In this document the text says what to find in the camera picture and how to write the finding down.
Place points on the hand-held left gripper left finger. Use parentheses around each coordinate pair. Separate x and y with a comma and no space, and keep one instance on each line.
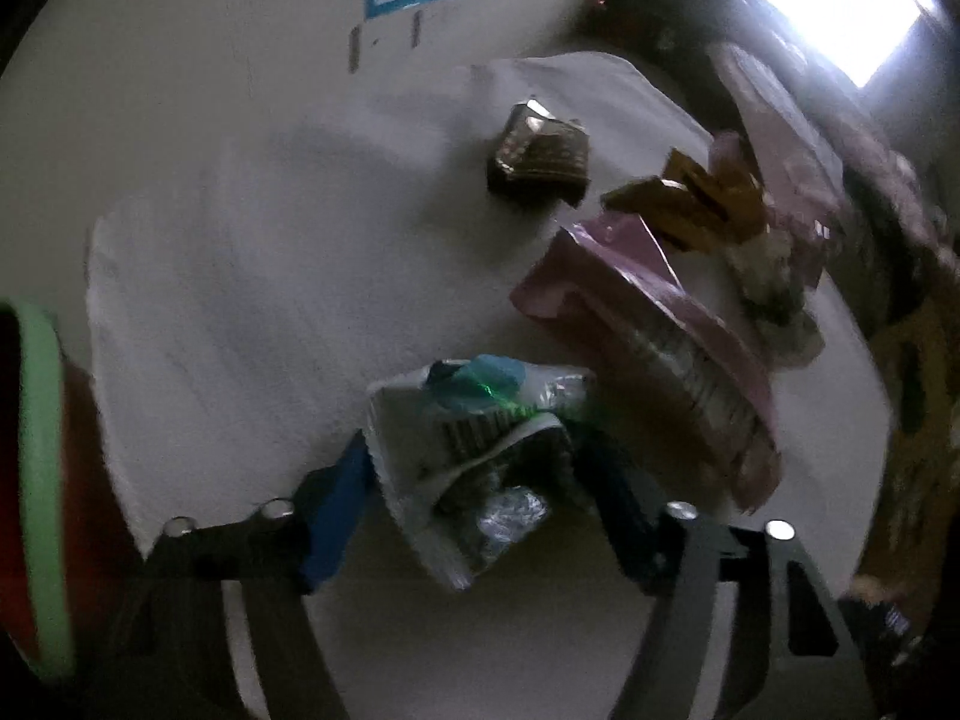
(337,514)

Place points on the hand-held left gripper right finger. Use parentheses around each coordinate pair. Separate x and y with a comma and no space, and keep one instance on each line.
(622,521)

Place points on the white snack wrapper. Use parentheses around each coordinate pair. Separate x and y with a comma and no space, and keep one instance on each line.
(420,465)

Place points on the large pink packet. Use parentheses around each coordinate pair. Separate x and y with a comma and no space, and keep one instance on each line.
(675,315)

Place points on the red bucket with green rim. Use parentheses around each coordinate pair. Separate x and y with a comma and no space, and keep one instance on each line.
(41,465)

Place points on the yellow brown snack wrapper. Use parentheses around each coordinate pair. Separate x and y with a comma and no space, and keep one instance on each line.
(675,202)

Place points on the white table cloth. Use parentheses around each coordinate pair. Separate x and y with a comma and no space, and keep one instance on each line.
(262,277)

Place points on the crumpled silver wrapper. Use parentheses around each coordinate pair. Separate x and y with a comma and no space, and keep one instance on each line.
(772,285)

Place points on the yellow wooden chair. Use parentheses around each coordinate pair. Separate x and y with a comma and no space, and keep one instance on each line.
(922,427)

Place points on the pink snack wrapper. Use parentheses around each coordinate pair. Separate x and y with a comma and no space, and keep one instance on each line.
(806,236)

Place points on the dark brown snack wrapper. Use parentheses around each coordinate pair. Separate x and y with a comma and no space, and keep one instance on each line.
(540,157)

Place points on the dark shelf unit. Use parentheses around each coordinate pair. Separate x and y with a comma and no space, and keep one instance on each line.
(660,7)

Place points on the bright window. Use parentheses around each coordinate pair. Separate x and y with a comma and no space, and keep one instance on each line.
(840,0)

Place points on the small wall strip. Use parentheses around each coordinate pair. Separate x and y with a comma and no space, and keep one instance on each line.
(416,28)
(356,49)

